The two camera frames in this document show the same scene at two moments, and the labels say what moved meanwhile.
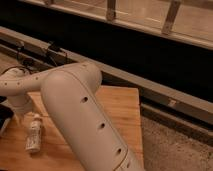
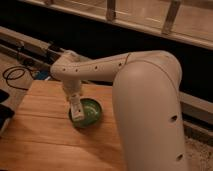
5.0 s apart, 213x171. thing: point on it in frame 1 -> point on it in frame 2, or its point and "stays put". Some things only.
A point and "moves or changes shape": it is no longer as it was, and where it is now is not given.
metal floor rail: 186,112 stays put
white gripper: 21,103 -> 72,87
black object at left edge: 5,111 stays put
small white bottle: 34,133 moves or changes shape
